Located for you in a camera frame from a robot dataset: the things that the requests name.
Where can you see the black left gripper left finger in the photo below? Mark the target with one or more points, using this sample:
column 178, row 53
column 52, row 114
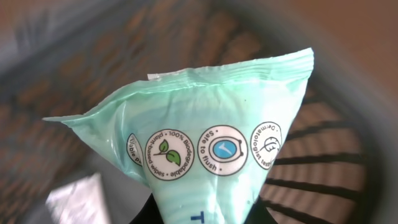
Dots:
column 149, row 214

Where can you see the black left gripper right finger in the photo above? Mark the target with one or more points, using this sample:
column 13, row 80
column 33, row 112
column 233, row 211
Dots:
column 259, row 214

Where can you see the teal wipes pack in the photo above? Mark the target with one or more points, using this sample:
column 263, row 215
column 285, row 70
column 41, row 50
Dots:
column 203, row 139

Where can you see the white cream tube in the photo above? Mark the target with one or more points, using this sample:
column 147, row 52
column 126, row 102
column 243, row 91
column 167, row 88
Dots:
column 79, row 202

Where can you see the grey plastic shopping basket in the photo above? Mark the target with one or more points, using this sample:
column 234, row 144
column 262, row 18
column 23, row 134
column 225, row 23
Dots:
column 338, row 163

